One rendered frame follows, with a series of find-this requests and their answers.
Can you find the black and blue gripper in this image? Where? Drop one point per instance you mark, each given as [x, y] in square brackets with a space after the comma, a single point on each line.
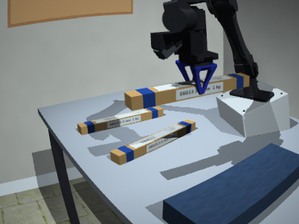
[197, 63]

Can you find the tan rectangular box with blue bands and white label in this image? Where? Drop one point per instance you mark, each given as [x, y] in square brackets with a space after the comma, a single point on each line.
[159, 95]

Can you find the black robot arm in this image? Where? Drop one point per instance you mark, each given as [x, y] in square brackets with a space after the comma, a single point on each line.
[179, 16]

